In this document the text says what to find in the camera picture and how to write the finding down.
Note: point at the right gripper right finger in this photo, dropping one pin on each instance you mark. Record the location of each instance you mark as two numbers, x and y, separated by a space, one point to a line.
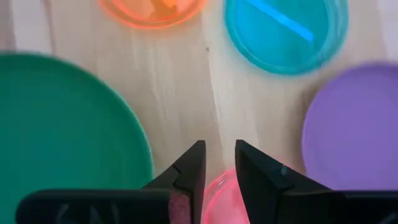
280 199

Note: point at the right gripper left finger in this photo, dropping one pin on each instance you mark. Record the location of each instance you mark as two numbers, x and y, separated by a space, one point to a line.
124 207

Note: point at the pink translucent cup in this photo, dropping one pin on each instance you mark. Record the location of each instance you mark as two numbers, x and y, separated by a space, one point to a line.
222 199

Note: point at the teal green plastic plate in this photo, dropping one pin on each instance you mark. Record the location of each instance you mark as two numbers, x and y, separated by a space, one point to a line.
62 130

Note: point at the cyan translucent plastic plate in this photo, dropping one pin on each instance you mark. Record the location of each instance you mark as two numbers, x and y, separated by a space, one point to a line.
280 46

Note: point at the orange translucent plastic plate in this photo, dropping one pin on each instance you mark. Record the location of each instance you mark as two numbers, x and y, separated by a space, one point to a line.
149 12

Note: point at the purple plastic plate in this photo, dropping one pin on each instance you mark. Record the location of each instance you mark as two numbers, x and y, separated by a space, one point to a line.
357 130

